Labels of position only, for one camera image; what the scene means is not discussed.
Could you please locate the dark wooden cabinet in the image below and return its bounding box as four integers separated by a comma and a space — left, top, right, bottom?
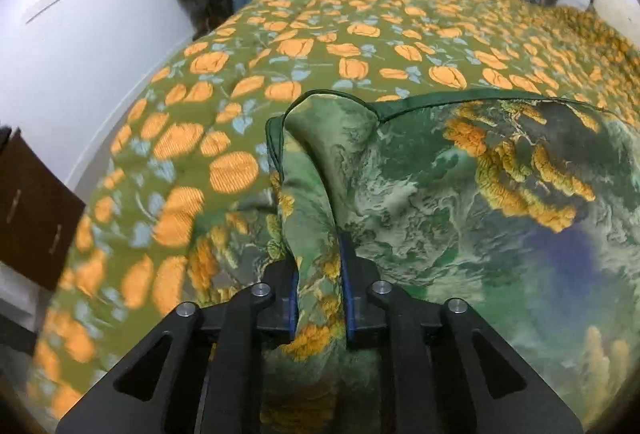
0, 126, 87, 293

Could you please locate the white wall plate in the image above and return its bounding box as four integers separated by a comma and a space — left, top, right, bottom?
25, 0, 71, 24

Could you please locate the green orange floral quilt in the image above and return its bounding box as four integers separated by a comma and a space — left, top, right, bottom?
27, 0, 640, 421

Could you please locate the cream padded headboard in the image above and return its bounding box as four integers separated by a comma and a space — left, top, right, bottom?
597, 0, 640, 37

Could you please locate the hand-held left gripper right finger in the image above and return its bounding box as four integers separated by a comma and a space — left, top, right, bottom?
337, 231, 584, 434

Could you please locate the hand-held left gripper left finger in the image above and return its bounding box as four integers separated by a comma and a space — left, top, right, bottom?
55, 259, 301, 434

